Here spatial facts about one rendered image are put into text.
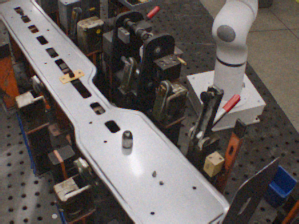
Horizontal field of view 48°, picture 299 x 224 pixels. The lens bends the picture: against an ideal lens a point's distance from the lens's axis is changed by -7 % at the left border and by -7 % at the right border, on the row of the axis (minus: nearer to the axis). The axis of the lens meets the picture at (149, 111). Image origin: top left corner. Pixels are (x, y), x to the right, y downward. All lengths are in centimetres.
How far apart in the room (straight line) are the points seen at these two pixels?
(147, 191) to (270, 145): 72
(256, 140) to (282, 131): 14
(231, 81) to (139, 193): 66
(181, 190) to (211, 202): 8
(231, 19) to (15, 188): 94
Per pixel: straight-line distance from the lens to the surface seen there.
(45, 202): 125
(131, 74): 110
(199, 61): 180
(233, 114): 143
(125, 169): 93
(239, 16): 118
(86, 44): 133
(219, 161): 89
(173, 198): 89
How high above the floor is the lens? 176
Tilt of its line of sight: 45 degrees down
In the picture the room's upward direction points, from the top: 4 degrees clockwise
